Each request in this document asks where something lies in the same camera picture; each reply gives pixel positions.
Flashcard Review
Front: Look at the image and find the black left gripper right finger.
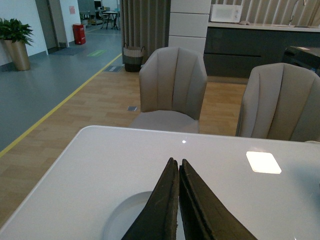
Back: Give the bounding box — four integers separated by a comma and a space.
179, 159, 256, 240

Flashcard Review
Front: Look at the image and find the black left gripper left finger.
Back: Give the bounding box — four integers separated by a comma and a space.
122, 157, 180, 240

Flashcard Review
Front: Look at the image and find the pale blue round plate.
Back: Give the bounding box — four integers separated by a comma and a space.
102, 191, 152, 240

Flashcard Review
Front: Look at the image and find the floor outlet plate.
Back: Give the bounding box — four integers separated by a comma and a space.
127, 106, 138, 112

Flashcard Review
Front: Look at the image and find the beige upholstered chair left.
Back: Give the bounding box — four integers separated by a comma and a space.
129, 47, 208, 134

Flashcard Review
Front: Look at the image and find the beige upholstered chair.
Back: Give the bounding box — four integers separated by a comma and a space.
129, 47, 208, 134
235, 62, 320, 142

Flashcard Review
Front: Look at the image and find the beige upholstered chair right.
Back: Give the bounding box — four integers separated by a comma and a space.
235, 62, 320, 142

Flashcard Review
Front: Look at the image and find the woven laundry basket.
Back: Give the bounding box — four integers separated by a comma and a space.
123, 43, 146, 73

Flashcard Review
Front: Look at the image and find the dark grey kitchen counter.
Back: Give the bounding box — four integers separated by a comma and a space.
203, 22, 320, 78

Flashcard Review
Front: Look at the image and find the beige pleated curtain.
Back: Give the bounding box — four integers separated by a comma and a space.
119, 0, 171, 63

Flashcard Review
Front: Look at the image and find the white column cabinet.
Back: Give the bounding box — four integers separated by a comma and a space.
168, 0, 211, 55

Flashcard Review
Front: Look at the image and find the red fire extinguisher box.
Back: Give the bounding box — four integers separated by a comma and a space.
72, 23, 86, 45

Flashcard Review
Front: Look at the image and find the white microwave oven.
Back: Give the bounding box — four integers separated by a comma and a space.
209, 4, 243, 23

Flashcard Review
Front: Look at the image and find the distant desk with chairs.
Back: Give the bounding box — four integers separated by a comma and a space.
79, 0, 121, 30

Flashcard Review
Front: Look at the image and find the gold plant pot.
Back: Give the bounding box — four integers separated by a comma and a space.
4, 39, 31, 71

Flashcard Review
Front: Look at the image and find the chrome kitchen faucet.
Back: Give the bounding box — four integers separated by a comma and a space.
288, 0, 307, 27

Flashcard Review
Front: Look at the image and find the green potted plant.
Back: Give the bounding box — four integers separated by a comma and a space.
0, 18, 34, 46

